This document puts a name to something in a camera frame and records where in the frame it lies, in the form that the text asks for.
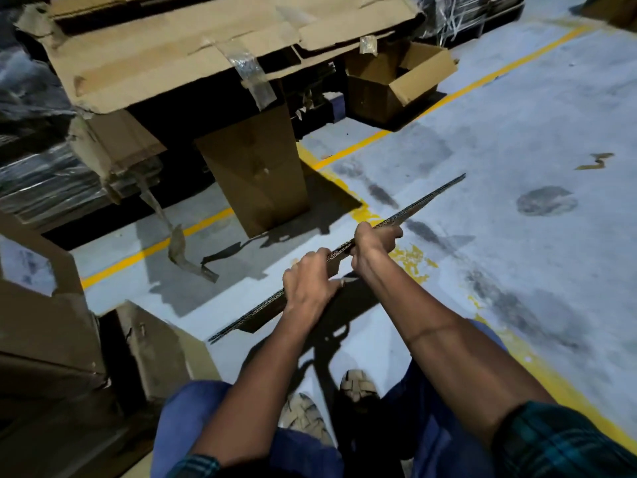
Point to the person's right hand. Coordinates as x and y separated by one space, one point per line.
370 246

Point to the person's left hand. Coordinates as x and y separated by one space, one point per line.
308 283

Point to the pale cardboard box orange tape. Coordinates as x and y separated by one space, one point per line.
264 316

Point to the brown cardboard box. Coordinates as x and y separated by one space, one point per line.
423 74

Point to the large plain cardboard box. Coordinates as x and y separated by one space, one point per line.
45 323

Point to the pile of brown cardboard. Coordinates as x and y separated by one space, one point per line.
149 54

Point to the person's left forearm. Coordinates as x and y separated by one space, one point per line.
254 393

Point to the person's right forearm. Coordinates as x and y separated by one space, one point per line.
448 343

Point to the person's right woven shoe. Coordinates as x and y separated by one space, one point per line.
358 385

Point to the person's woven shoe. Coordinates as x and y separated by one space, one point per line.
358 385
306 418

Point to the upright brown cardboard sheet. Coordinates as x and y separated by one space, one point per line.
254 169

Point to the person's left woven shoe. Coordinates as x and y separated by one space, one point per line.
306 418

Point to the person's blue jeans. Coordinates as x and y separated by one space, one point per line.
184 418

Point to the hanging brown tape strip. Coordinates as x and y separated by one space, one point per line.
176 248

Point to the small bluish block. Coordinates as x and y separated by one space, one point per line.
336 106

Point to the torn tape scrap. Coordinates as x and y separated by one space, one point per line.
594 161

